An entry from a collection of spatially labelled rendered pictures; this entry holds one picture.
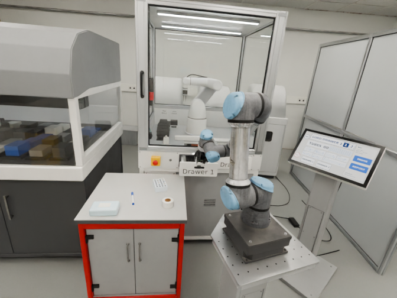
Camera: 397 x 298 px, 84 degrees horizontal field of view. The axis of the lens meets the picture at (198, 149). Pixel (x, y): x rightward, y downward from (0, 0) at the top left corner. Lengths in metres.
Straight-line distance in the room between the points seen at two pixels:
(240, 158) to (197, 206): 1.12
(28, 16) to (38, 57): 4.30
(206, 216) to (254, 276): 1.09
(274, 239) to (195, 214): 1.06
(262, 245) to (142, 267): 0.82
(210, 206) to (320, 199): 0.89
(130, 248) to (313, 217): 1.40
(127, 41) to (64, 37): 3.44
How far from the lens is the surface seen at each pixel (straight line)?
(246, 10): 1.76
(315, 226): 2.09
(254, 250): 1.13
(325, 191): 1.93
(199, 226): 2.17
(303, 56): 5.26
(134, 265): 1.62
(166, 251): 1.53
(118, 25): 5.13
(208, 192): 1.97
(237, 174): 1.00
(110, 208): 1.38
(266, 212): 1.18
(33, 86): 1.63
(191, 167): 1.64
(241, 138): 0.97
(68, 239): 2.15
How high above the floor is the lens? 1.57
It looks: 20 degrees down
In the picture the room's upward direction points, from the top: 4 degrees clockwise
